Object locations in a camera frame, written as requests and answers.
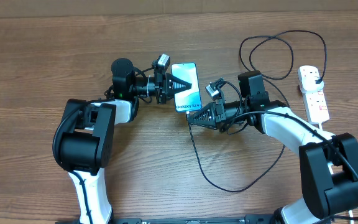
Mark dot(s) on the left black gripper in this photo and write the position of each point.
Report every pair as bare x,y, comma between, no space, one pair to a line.
163,81

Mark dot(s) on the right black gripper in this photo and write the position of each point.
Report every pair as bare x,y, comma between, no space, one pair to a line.
217,116

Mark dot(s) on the Samsung Galaxy smartphone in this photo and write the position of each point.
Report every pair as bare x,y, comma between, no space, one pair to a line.
187,91

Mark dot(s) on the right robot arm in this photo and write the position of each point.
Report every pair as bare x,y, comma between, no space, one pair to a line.
328,162

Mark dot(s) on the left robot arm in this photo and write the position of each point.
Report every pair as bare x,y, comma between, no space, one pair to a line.
82,143

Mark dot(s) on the white charger plug adapter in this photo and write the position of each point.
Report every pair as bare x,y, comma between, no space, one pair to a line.
311,84

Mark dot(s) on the white power strip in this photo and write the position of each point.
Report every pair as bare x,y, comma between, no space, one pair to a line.
315,103

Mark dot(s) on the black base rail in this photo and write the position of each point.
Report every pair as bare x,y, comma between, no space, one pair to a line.
194,221

